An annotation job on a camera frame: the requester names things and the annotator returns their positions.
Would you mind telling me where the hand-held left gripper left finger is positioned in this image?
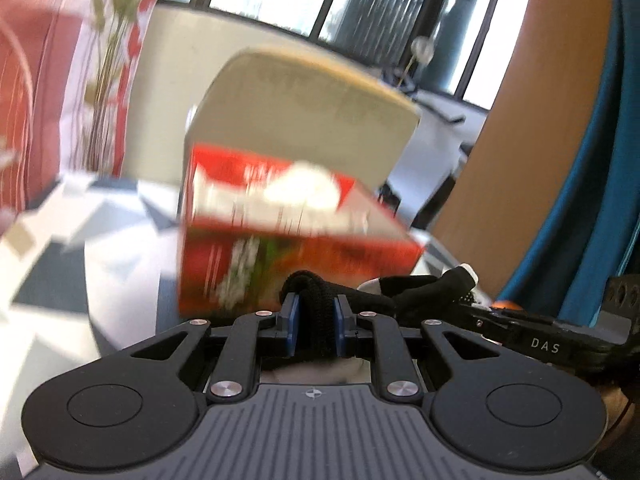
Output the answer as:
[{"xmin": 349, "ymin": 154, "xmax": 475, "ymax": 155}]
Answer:
[{"xmin": 102, "ymin": 293, "xmax": 302, "ymax": 407}]

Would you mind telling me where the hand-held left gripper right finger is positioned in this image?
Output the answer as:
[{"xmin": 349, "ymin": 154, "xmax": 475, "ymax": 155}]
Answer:
[{"xmin": 334, "ymin": 293, "xmax": 507, "ymax": 405}]

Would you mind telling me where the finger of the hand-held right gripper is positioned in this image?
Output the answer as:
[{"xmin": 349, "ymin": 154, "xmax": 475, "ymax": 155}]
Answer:
[{"xmin": 466, "ymin": 305, "xmax": 532, "ymax": 342}]

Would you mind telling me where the red cardboard box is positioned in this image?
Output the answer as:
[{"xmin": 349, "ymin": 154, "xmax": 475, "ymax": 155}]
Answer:
[{"xmin": 177, "ymin": 142, "xmax": 427, "ymax": 322}]

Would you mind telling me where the black glove with white fingertips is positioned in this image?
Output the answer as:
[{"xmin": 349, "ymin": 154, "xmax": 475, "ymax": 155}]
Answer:
[{"xmin": 280, "ymin": 262, "xmax": 479, "ymax": 361}]

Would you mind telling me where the person's teal shirt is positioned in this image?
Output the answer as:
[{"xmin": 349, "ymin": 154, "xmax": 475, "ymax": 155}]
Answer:
[{"xmin": 500, "ymin": 0, "xmax": 640, "ymax": 327}]

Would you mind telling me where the white sheet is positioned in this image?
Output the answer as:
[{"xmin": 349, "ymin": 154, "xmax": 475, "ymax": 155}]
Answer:
[{"xmin": 390, "ymin": 91, "xmax": 489, "ymax": 232}]

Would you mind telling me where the beige chair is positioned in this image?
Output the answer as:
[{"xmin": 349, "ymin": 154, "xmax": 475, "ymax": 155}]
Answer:
[{"xmin": 185, "ymin": 47, "xmax": 422, "ymax": 197}]

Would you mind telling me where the geometric patterned tablecloth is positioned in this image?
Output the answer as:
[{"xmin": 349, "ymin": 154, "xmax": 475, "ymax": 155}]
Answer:
[{"xmin": 0, "ymin": 170, "xmax": 453, "ymax": 461}]

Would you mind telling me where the cream chair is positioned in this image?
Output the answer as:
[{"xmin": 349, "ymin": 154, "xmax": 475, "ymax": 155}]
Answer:
[{"xmin": 122, "ymin": 2, "xmax": 321, "ymax": 182}]

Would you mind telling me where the white round ornament on stem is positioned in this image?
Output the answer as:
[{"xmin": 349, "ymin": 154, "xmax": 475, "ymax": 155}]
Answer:
[{"xmin": 409, "ymin": 37, "xmax": 437, "ymax": 89}]

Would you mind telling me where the black framed window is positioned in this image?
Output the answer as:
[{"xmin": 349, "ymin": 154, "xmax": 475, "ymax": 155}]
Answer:
[{"xmin": 160, "ymin": 0, "xmax": 537, "ymax": 112}]

